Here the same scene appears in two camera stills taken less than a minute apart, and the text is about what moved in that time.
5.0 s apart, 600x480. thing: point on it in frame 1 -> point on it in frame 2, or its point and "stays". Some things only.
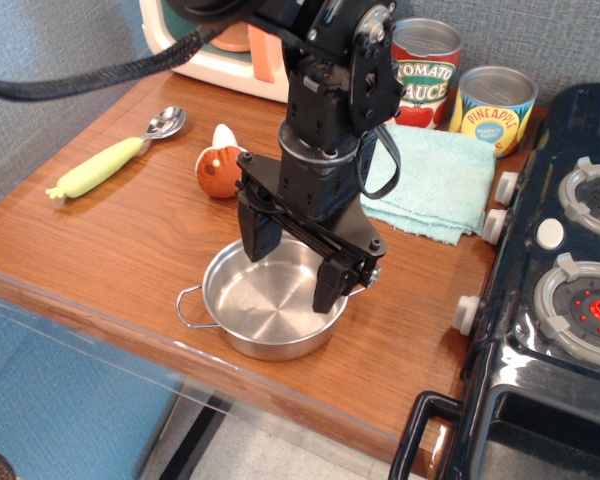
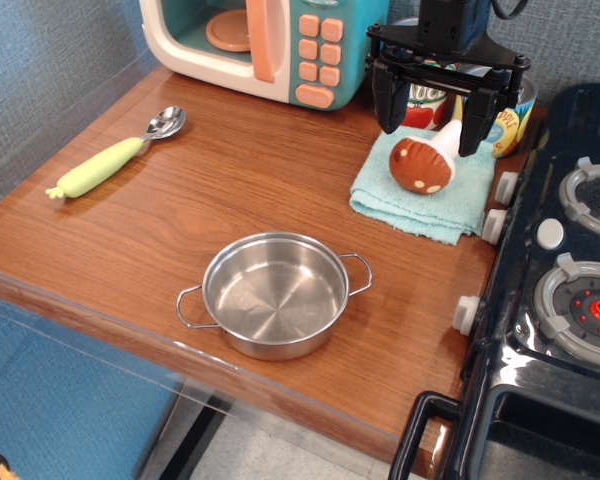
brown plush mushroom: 217,168 -> 427,165
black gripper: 315,196 -> 449,42
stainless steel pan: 265,307 stays
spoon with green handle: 164,124 stays
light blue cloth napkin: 445,188 stays
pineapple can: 497,100 stays
